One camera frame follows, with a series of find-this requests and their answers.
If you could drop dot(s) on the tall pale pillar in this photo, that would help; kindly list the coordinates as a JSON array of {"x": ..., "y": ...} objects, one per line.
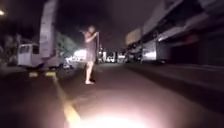
[{"x": 48, "y": 30}]

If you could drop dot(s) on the green tree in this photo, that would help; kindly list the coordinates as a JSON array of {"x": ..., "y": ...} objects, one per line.
[{"x": 66, "y": 45}]

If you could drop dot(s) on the long building with awnings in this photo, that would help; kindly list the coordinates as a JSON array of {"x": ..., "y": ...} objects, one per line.
[{"x": 186, "y": 36}]

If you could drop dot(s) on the white van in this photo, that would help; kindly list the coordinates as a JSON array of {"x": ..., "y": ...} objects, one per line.
[{"x": 28, "y": 55}]

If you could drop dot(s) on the person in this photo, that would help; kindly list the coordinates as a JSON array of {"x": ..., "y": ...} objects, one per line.
[{"x": 90, "y": 50}]

